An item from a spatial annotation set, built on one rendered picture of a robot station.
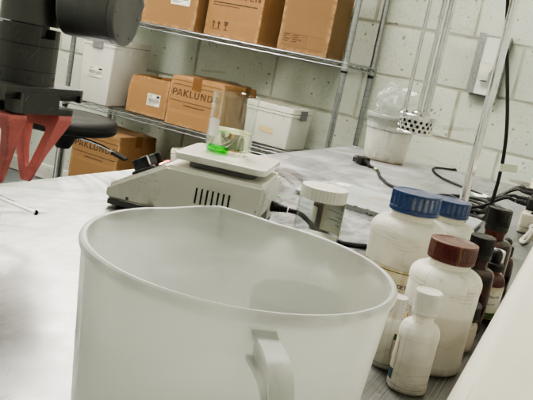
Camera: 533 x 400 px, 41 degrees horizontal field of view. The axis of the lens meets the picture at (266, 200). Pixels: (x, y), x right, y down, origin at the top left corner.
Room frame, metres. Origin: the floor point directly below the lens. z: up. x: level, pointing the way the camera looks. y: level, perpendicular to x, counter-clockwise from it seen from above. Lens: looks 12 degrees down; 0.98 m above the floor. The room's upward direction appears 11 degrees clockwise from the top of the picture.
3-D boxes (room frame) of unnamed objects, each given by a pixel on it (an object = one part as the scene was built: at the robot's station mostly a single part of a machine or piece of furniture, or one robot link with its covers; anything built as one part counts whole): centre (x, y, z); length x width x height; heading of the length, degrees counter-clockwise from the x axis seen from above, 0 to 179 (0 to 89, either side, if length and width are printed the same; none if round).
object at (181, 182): (0.93, 0.08, 0.79); 0.22 x 0.13 x 0.08; 82
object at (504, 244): (0.80, -0.26, 0.80); 0.04 x 0.04 x 0.11
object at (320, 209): (0.89, -0.07, 0.79); 0.06 x 0.06 x 0.08
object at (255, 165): (0.93, 0.06, 0.83); 0.12 x 0.12 x 0.01; 82
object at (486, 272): (0.69, -0.22, 0.80); 0.04 x 0.04 x 0.10
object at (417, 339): (0.52, -0.13, 0.79); 0.03 x 0.03 x 0.08
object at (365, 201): (1.25, -0.22, 0.76); 0.30 x 0.20 x 0.01; 67
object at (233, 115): (0.93, 0.06, 0.88); 0.07 x 0.06 x 0.08; 177
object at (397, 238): (0.67, -0.14, 0.81); 0.07 x 0.07 x 0.13
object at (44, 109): (0.70, 0.25, 0.85); 0.07 x 0.07 x 0.09; 60
